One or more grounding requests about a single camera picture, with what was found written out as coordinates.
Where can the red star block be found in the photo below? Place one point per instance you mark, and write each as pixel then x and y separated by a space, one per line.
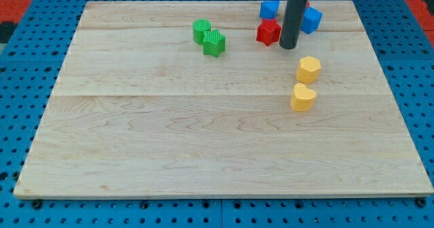
pixel 268 31

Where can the green star block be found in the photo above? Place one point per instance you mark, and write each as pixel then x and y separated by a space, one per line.
pixel 214 43

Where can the light wooden board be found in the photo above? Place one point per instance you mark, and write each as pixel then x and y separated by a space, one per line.
pixel 139 113

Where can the green cylinder block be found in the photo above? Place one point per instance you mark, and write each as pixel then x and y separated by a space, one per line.
pixel 200 26

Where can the yellow heart block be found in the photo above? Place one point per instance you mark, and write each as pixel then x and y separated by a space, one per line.
pixel 302 98

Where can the yellow hexagon block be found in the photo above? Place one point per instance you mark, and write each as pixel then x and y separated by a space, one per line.
pixel 308 69

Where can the blue block left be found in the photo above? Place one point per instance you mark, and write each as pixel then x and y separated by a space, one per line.
pixel 269 9

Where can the blue cube block right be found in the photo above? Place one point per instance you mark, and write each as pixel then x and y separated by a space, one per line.
pixel 311 20

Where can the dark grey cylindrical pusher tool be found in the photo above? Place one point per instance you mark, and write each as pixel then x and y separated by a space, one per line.
pixel 292 22

